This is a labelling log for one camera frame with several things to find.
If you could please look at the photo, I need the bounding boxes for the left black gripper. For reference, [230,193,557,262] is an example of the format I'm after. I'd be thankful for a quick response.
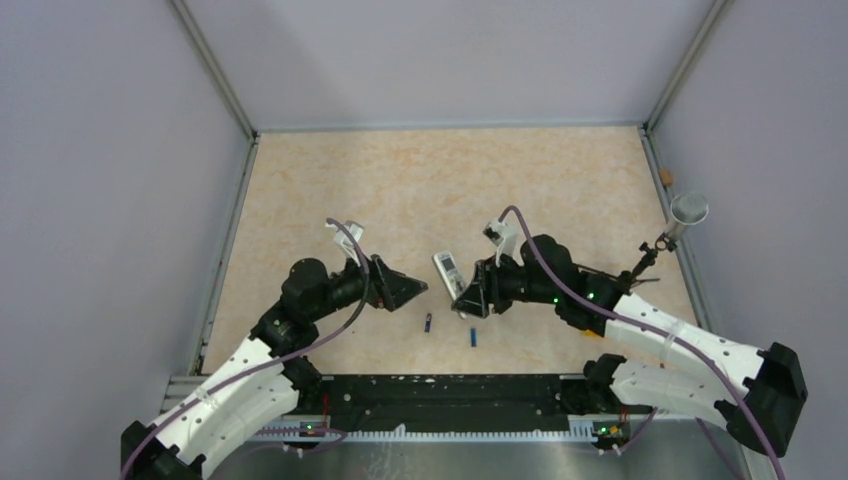
[308,246,427,322]

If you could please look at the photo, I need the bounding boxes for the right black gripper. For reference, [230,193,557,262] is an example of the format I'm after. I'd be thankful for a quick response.
[454,250,560,317]

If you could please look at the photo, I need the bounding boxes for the grey white remote control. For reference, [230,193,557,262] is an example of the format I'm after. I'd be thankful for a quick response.
[432,251,466,301]

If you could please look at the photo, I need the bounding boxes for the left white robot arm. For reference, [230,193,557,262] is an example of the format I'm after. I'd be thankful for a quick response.
[119,255,428,479]

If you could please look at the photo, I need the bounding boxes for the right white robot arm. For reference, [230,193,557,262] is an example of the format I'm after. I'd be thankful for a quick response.
[451,234,808,458]

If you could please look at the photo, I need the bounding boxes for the small tan cork piece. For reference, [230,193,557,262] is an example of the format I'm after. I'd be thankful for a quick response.
[658,168,674,187]

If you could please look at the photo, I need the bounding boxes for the silver microphone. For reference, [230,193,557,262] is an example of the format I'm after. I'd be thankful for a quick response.
[658,191,709,251]

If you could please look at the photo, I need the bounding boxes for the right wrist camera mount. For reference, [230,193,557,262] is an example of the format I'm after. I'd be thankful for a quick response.
[482,218,518,267]

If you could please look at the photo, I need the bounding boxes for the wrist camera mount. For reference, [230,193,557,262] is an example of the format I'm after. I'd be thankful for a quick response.
[482,218,518,267]
[325,219,364,267]

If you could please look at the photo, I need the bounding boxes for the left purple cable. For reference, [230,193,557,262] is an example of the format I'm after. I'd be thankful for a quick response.
[119,217,372,480]

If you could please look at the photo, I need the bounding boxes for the purple cable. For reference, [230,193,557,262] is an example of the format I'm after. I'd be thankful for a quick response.
[498,205,790,480]
[119,217,372,480]

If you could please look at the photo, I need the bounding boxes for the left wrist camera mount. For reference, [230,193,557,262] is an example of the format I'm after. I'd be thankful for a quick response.
[325,219,364,267]

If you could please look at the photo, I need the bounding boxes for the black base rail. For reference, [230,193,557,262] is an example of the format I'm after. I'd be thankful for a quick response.
[294,374,650,433]

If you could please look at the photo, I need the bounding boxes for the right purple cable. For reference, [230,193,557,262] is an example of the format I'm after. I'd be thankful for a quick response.
[498,205,790,480]

